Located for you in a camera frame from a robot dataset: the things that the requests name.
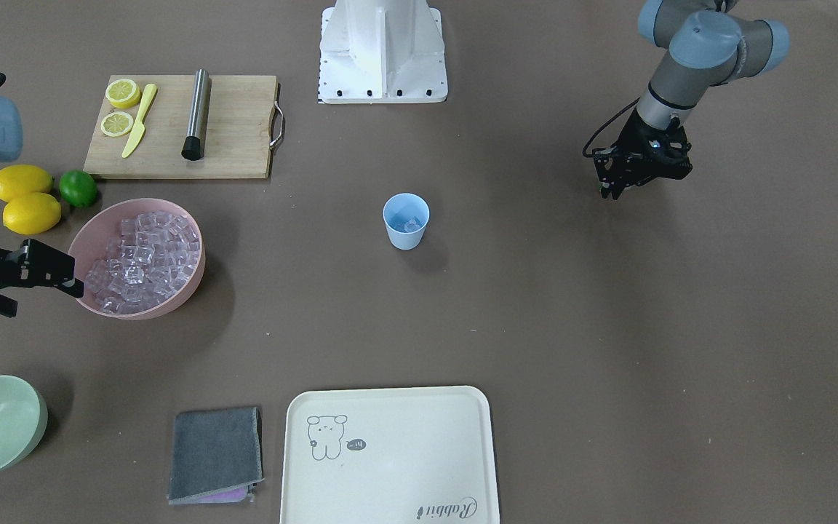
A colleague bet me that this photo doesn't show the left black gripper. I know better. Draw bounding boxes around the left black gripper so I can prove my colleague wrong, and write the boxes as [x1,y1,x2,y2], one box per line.
[592,109,693,200]

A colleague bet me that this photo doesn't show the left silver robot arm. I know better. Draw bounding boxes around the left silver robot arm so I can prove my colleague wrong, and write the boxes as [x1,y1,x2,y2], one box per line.
[582,1,791,199]

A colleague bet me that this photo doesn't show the pink bowl of ice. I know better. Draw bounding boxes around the pink bowl of ice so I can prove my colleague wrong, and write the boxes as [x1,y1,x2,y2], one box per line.
[69,198,206,319]

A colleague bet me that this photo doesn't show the ice cube in cup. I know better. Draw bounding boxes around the ice cube in cup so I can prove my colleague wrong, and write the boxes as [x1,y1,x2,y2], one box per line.
[400,218,423,234]

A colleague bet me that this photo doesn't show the light blue plastic cup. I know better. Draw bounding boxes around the light blue plastic cup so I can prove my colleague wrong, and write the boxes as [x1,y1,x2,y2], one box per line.
[382,193,430,251]

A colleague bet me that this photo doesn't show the yellow lemon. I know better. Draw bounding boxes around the yellow lemon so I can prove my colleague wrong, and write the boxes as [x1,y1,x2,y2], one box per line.
[0,164,54,203]
[2,192,61,236]

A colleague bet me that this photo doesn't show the green lime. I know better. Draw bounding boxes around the green lime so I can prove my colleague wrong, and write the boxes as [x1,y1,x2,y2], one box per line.
[59,170,97,208]

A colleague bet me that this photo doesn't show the lemon slice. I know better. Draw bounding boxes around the lemon slice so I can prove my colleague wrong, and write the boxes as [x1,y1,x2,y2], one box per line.
[104,79,142,109]
[100,111,135,138]

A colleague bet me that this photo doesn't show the grey folded cloth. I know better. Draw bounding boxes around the grey folded cloth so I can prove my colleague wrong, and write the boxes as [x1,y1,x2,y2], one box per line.
[167,407,264,505]

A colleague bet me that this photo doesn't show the bamboo cutting board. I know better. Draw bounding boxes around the bamboo cutting board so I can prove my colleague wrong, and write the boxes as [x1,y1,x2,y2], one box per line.
[83,74,282,180]

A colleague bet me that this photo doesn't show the cream plastic tray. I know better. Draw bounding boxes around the cream plastic tray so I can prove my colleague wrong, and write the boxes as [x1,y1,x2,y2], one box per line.
[280,385,501,523]

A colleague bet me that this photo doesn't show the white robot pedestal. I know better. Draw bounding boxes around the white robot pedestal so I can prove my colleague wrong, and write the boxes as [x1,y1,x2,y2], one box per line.
[317,1,449,104]

